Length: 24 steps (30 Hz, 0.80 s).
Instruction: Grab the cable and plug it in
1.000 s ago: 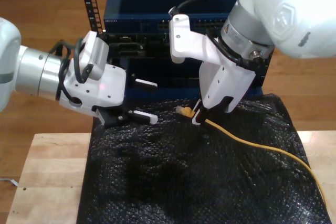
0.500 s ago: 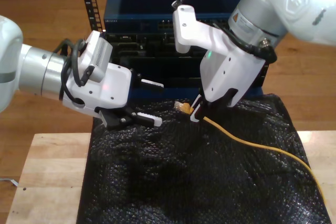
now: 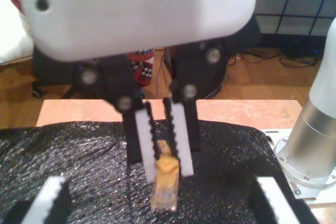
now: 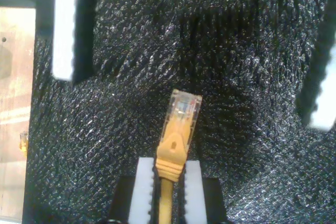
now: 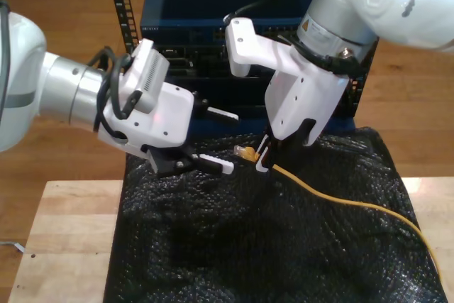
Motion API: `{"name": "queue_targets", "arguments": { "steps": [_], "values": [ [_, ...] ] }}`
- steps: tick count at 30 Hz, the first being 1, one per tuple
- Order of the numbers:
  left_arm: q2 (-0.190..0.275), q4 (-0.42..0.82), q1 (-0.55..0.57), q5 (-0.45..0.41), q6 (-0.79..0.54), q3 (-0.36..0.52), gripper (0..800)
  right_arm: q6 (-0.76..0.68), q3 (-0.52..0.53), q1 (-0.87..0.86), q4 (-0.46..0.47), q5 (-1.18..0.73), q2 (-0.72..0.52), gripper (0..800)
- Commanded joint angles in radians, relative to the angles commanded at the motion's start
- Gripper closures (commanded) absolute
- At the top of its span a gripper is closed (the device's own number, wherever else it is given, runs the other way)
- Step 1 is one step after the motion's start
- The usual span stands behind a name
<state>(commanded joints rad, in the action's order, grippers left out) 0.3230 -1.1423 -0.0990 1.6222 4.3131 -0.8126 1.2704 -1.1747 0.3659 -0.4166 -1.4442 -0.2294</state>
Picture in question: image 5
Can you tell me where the yellow network cable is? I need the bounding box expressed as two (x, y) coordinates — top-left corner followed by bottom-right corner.
(233, 143), (444, 282)

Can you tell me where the blue device with white label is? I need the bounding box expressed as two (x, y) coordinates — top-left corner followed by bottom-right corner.
(189, 77), (357, 138)

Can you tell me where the black perforated rack upright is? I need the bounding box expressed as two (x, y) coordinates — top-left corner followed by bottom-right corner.
(333, 38), (380, 119)
(104, 0), (141, 56)

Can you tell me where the black rack server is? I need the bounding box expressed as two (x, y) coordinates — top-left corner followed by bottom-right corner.
(153, 43), (301, 79)

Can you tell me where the black bubble wrap mat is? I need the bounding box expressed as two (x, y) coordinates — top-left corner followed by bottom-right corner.
(102, 126), (448, 303)

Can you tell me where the grey flat strip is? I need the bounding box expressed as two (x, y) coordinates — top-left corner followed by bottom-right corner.
(0, 241), (28, 253)

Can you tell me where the gripper black connector cable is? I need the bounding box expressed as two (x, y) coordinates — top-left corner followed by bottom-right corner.
(276, 33), (360, 76)
(92, 97), (128, 141)

